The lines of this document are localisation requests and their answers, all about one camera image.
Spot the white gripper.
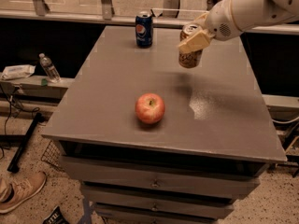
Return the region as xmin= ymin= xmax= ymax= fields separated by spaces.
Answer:
xmin=178 ymin=0 xmax=242 ymax=53

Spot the orange soda can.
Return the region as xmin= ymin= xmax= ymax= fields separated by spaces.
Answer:
xmin=178 ymin=23 xmax=202 ymax=68

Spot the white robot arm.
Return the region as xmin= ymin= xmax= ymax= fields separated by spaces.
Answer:
xmin=178 ymin=0 xmax=299 ymax=53

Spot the blue Pepsi can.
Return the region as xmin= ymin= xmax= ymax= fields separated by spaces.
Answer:
xmin=135 ymin=11 xmax=153 ymax=48

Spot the red apple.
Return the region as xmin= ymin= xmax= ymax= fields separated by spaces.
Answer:
xmin=135 ymin=93 xmax=165 ymax=124

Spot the grey drawer cabinet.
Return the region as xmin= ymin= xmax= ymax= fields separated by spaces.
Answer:
xmin=44 ymin=26 xmax=286 ymax=224

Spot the clear plastic water bottle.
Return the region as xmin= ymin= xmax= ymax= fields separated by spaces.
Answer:
xmin=39 ymin=53 xmax=61 ymax=83

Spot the white wipes packet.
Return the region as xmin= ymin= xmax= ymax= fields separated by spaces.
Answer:
xmin=1 ymin=64 xmax=36 ymax=80

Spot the black metal stand leg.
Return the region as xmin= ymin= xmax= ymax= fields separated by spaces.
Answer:
xmin=7 ymin=113 xmax=42 ymax=174

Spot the black printed bag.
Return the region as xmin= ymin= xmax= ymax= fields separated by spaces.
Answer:
xmin=42 ymin=206 xmax=70 ymax=224

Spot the tan sneaker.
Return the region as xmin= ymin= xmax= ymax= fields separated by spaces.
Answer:
xmin=0 ymin=172 xmax=47 ymax=214

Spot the black cable on floor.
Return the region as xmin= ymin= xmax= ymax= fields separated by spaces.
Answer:
xmin=0 ymin=83 xmax=41 ymax=161

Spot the wire mesh basket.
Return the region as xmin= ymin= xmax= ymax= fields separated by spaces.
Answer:
xmin=41 ymin=141 xmax=64 ymax=172

